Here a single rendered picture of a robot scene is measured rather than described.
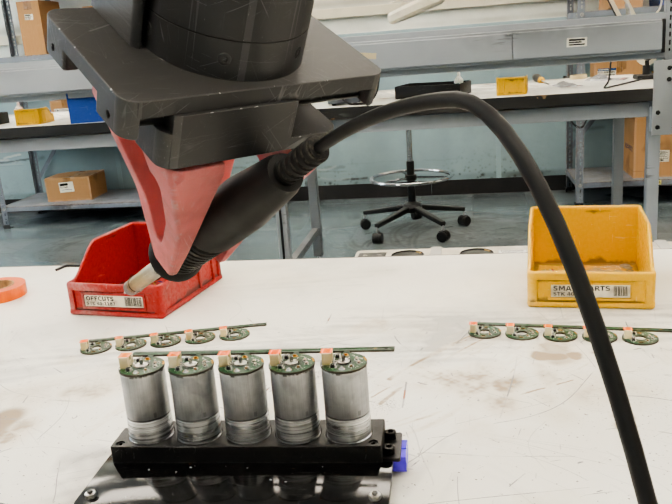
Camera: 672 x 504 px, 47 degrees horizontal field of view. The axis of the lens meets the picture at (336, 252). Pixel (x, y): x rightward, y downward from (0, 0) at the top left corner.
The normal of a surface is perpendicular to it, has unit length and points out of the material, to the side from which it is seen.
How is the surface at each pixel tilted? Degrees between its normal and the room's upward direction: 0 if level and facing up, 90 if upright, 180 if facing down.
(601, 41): 90
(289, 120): 118
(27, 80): 90
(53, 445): 0
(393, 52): 90
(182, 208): 139
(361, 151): 90
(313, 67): 28
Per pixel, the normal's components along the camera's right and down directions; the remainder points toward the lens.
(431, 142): -0.16, 0.28
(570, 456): -0.07, -0.96
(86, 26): 0.22, -0.77
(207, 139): 0.58, 0.60
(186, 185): 0.46, 0.84
